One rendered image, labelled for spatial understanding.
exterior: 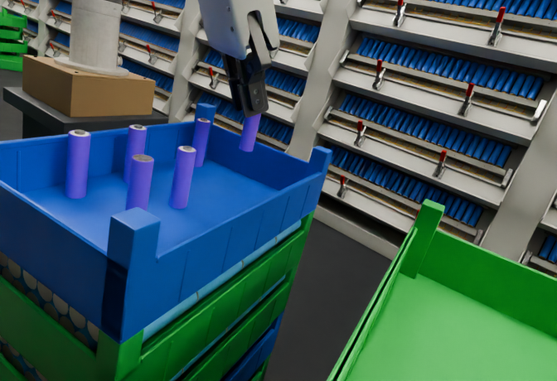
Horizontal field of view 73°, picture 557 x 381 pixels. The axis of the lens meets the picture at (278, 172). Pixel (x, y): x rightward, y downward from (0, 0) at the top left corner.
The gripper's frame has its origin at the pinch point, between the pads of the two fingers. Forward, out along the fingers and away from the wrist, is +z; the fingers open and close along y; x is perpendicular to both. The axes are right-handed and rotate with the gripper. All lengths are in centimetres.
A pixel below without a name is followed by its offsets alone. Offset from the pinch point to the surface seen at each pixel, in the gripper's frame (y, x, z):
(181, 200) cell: -6.7, 12.2, 5.9
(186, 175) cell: -6.7, 10.9, 3.3
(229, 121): 102, -31, 49
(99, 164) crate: 1.3, 18.1, 2.7
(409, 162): 30, -61, 49
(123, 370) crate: -22.0, 21.0, 5.9
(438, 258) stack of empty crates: -22.8, -7.2, 13.2
